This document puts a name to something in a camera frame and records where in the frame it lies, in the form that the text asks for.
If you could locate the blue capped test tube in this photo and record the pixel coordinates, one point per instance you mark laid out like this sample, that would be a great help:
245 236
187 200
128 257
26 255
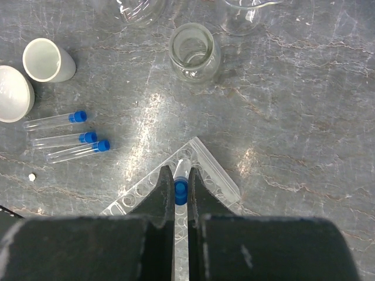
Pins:
65 140
181 178
55 121
78 152

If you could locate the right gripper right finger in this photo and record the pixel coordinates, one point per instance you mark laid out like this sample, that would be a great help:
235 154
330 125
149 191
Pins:
227 246

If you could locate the clear acrylic tube rack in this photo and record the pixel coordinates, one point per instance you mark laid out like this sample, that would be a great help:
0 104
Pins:
215 179

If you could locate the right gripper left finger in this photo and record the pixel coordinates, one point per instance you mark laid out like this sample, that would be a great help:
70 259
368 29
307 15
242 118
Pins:
136 246

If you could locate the white plastic bowl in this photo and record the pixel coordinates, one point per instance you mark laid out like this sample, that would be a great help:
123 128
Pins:
17 95

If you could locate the small glass bottle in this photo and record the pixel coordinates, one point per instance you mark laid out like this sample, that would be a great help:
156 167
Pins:
194 54

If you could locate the glass conical flask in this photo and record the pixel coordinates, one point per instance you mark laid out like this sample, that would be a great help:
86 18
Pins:
240 18

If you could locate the white plastic cup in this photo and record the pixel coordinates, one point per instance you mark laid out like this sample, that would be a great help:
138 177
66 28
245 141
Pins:
46 62

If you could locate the glass beaker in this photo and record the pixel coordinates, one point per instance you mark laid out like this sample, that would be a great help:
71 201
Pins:
140 13

